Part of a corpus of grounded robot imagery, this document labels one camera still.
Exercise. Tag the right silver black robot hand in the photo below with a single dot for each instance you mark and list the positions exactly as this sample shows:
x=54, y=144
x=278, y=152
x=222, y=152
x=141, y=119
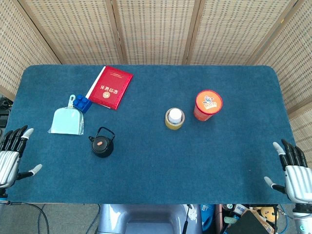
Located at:
x=298, y=180

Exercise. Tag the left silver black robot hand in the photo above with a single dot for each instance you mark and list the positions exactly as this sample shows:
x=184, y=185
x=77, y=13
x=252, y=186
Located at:
x=8, y=163

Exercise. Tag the black cast iron teapot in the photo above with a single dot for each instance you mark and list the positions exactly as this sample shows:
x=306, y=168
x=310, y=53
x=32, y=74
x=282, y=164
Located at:
x=102, y=146

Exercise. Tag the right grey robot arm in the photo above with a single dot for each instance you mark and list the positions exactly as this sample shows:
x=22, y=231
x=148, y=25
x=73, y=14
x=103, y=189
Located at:
x=303, y=217

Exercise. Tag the yellow jar white lid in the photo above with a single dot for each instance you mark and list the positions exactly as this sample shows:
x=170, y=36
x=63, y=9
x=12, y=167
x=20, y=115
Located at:
x=168, y=123

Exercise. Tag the yellow plush toy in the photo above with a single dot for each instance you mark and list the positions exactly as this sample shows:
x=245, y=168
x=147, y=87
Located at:
x=267, y=214

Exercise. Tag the black equipment beside table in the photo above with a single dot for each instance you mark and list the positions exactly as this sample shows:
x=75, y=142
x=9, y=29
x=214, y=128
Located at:
x=4, y=112

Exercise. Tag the black flat box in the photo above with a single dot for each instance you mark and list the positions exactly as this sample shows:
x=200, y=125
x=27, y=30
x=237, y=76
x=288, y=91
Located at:
x=247, y=224

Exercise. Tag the light blue plastic dustpan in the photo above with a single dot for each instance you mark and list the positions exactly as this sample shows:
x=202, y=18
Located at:
x=68, y=122

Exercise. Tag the blue toy building brick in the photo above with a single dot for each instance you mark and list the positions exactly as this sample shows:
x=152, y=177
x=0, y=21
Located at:
x=82, y=103

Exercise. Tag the blue plastic jug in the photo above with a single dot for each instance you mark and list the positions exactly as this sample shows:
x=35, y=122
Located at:
x=208, y=217

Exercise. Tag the orange cylindrical snack can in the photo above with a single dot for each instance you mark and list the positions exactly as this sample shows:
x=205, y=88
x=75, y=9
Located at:
x=208, y=104

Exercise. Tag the red certificate book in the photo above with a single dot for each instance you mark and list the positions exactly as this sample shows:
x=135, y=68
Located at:
x=111, y=87

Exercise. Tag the white cap bottle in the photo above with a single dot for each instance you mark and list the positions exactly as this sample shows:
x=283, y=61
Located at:
x=176, y=116

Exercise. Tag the blue felt table mat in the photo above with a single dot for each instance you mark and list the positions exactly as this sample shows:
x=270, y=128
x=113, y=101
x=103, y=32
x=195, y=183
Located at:
x=156, y=156

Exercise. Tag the grey robot torso base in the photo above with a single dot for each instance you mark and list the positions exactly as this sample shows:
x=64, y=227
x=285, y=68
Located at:
x=146, y=219

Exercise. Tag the woven bamboo folding screen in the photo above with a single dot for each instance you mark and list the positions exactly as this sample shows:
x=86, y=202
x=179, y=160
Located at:
x=156, y=29

